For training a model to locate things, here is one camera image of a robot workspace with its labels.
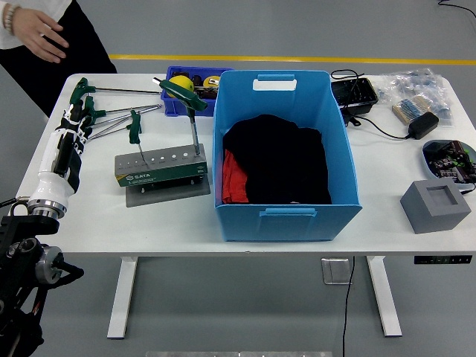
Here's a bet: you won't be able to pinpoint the pile of electronic parts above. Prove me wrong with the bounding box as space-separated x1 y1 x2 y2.
423 140 476 184

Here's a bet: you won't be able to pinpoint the black adapter cable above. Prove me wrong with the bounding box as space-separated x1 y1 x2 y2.
329 69 414 141

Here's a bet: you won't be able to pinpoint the large blue plastic box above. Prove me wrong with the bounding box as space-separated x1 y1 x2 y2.
211 69 364 242

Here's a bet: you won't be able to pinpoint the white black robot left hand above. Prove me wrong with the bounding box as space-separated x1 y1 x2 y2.
28 100 94 209

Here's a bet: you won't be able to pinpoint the black power adapter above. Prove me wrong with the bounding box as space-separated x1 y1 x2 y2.
408 111 440 141

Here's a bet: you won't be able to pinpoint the beaded bracelet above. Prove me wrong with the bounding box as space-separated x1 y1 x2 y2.
2 4 19 36

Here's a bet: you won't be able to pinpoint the red cloth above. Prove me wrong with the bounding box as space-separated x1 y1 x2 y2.
222 149 249 204

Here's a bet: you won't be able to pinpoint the green grey hex key stand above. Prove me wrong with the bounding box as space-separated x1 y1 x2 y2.
114 143 212 208

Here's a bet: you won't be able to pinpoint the white table leg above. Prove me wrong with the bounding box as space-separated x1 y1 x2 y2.
106 256 139 340
366 255 403 338

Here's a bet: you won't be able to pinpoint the small dark blue bin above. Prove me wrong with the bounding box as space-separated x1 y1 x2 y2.
160 65 235 118

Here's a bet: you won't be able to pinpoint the large green T-handle hex key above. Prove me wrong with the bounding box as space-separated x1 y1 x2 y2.
152 77 208 156

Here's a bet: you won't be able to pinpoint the yellow ball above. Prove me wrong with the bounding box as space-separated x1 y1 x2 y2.
166 75 195 98

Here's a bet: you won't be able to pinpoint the person's right hand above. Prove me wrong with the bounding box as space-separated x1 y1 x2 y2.
10 7 70 63

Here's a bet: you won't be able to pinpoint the black cloth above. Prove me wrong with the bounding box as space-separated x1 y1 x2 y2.
222 114 332 205

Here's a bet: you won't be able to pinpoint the light blue plate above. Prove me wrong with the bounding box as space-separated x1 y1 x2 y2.
422 139 476 185

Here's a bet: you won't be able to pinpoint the person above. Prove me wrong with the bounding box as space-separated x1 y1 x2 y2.
0 0 118 118

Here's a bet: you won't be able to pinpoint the black table control panel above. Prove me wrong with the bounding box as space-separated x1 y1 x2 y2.
414 254 473 266

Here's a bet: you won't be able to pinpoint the thin black floor cable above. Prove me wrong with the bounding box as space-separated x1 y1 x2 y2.
437 0 476 18

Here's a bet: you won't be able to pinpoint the black plastic tray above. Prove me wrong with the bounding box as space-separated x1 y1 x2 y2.
329 77 379 116

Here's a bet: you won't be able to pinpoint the clear bags of components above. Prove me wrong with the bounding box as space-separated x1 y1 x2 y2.
371 67 454 127

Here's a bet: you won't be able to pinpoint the grey foam block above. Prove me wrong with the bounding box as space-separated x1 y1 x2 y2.
399 178 472 235

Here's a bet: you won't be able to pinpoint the resistor tape strip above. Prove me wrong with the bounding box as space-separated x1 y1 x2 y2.
391 94 434 123

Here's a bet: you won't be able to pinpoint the silver floor socket plate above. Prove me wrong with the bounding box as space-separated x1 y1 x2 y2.
321 257 353 286

